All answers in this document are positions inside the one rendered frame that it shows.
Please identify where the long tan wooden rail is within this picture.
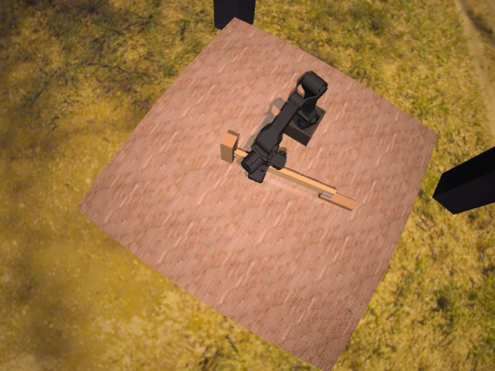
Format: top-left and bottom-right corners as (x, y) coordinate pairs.
(235, 149), (337, 196)

